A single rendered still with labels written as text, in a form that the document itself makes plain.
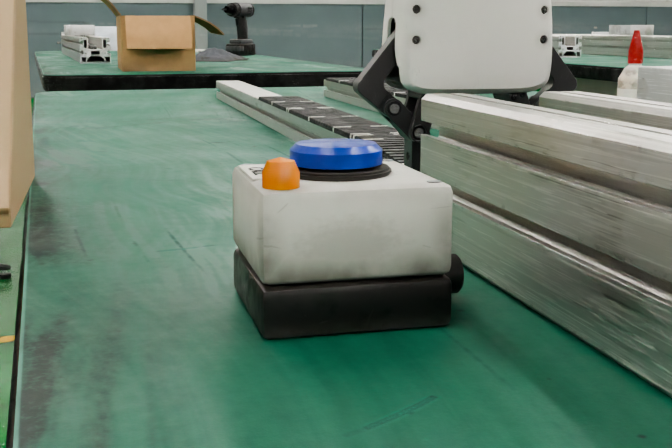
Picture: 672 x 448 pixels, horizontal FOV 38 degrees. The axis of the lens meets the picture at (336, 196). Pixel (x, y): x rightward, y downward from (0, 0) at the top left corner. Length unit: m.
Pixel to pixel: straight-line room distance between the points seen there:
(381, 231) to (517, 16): 0.26
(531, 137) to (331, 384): 0.15
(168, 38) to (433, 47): 2.15
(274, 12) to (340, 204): 11.46
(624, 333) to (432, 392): 0.07
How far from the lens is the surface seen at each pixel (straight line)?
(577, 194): 0.39
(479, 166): 0.48
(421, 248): 0.40
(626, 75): 1.18
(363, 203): 0.39
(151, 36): 2.72
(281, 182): 0.38
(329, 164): 0.40
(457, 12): 0.60
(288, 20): 11.88
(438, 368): 0.36
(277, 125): 1.15
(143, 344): 0.39
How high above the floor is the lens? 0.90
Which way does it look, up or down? 10 degrees down
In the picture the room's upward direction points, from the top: straight up
